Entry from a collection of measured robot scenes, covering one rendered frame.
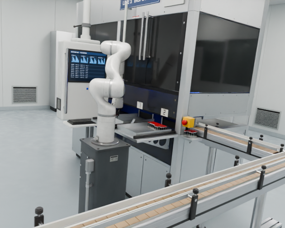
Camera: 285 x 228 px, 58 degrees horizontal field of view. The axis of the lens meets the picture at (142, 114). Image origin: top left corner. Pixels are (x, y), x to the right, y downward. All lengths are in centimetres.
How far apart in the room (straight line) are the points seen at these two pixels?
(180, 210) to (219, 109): 154
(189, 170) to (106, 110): 97
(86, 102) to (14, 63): 456
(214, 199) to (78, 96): 186
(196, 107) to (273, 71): 474
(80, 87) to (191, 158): 124
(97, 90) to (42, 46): 562
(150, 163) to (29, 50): 535
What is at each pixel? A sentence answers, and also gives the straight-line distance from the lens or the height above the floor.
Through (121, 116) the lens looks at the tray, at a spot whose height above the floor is 90.
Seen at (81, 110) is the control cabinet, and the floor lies 89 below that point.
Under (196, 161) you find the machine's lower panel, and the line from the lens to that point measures 230.
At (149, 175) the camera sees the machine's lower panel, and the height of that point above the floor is 42.
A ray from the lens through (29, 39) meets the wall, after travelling 713.
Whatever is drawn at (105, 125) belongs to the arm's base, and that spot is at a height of 99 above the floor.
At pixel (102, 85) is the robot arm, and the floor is 124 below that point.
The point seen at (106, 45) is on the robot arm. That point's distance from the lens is 194.
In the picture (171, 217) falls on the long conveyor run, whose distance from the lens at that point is 90.
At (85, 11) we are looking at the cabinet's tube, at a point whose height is 184.
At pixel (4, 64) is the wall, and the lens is 701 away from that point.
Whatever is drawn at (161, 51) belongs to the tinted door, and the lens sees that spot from 221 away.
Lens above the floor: 140
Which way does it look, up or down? 11 degrees down
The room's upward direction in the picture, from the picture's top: 5 degrees clockwise
